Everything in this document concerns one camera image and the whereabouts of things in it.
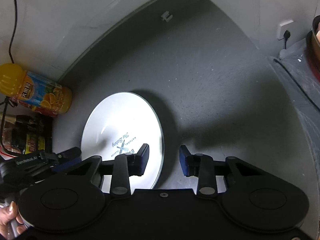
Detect white bakery plate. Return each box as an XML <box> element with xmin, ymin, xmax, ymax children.
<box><xmin>81</xmin><ymin>92</ymin><xmax>164</xmax><ymax>190</ymax></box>

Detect black kitchen rack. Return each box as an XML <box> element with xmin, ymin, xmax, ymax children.
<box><xmin>1</xmin><ymin>96</ymin><xmax>53</xmax><ymax>158</ymax></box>

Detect person's left hand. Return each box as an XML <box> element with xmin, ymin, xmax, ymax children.
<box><xmin>0</xmin><ymin>202</ymin><xmax>27</xmax><ymax>239</ymax></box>

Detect orange juice bottle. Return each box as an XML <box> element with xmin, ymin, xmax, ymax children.
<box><xmin>1</xmin><ymin>63</ymin><xmax>72</xmax><ymax>114</ymax></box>

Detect grey raised work board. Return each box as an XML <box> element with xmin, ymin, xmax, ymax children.
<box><xmin>53</xmin><ymin>0</ymin><xmax>317</xmax><ymax>194</ymax></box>

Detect brown pot with packets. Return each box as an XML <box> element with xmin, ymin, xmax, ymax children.
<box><xmin>306</xmin><ymin>15</ymin><xmax>320</xmax><ymax>81</ymax></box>

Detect white wall socket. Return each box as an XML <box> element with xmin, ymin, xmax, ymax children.
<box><xmin>276</xmin><ymin>19</ymin><xmax>295</xmax><ymax>40</ymax></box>

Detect black power cable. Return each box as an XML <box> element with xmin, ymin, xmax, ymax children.
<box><xmin>8</xmin><ymin>0</ymin><xmax>18</xmax><ymax>65</ymax></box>

